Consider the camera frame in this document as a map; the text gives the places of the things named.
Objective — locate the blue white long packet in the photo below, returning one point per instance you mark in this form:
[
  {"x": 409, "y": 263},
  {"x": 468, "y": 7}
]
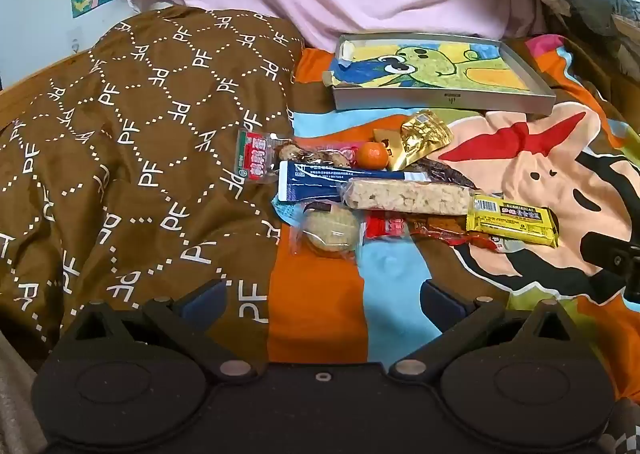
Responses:
[{"x": 310, "y": 181}]

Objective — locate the round biscuit clear packet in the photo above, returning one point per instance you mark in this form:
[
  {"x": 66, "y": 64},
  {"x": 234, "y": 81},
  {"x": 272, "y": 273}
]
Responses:
[{"x": 330, "y": 230}]

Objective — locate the yellow snack bar packet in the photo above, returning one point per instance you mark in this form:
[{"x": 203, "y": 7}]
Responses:
[{"x": 510, "y": 221}]

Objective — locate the grey tray with frog drawing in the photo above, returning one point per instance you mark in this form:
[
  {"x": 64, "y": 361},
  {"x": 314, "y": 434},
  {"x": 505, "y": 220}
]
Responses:
[{"x": 425, "y": 69}]

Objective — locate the brown patterned blanket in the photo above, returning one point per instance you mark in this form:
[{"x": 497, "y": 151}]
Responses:
[{"x": 125, "y": 159}]

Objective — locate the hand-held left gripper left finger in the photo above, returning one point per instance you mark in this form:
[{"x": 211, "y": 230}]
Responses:
[{"x": 202, "y": 304}]

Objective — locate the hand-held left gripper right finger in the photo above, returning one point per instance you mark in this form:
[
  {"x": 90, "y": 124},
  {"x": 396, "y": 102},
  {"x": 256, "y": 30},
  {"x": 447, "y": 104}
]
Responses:
[{"x": 442, "y": 304}]

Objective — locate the clear quail egg packet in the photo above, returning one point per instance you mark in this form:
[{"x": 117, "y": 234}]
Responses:
[{"x": 255, "y": 157}]

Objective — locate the gold foil snack packet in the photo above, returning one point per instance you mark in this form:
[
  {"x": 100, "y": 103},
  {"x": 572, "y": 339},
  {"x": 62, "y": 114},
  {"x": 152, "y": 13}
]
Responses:
[{"x": 421, "y": 136}]

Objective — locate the rice crispy bar packet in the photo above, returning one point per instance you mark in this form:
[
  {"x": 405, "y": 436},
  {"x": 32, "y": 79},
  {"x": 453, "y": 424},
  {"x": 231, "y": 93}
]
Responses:
[{"x": 410, "y": 196}]

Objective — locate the red sausage packet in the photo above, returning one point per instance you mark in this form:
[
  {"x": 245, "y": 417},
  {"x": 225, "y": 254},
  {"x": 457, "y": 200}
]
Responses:
[{"x": 391, "y": 225}]

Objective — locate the orange tangerine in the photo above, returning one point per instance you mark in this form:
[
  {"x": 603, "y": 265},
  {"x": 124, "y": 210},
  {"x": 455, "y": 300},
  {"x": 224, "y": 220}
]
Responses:
[{"x": 372, "y": 156}]

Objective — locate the checkered cloth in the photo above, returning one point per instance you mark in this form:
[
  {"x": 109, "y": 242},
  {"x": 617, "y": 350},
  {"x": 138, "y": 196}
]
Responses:
[{"x": 627, "y": 426}]

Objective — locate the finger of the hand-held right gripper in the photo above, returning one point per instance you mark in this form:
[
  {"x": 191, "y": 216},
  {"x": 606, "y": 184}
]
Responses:
[{"x": 607, "y": 246}]

